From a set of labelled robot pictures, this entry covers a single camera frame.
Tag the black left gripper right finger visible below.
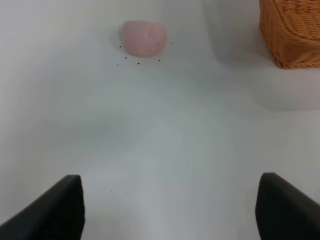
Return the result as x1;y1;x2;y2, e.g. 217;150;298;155
255;172;320;240

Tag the orange wicker basket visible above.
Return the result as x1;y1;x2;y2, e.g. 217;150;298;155
259;0;320;69

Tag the pink peach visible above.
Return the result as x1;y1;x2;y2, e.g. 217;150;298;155
121;20;167;58

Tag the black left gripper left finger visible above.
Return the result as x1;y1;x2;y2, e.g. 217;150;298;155
0;175;86;240

